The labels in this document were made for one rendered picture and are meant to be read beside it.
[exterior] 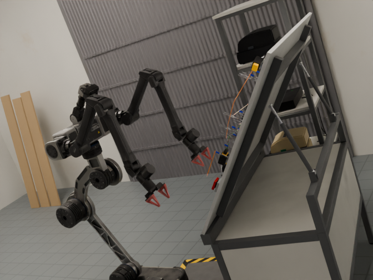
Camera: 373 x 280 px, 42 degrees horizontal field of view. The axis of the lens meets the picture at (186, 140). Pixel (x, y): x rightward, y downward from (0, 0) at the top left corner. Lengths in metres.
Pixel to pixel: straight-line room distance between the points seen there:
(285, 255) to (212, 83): 3.30
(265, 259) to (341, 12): 2.90
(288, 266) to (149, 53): 3.84
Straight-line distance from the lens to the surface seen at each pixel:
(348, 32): 4.87
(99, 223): 3.69
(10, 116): 7.53
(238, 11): 3.39
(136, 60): 5.97
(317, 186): 2.38
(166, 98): 2.98
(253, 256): 2.55
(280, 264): 2.53
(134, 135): 6.42
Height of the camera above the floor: 1.97
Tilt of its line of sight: 14 degrees down
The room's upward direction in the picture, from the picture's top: 20 degrees counter-clockwise
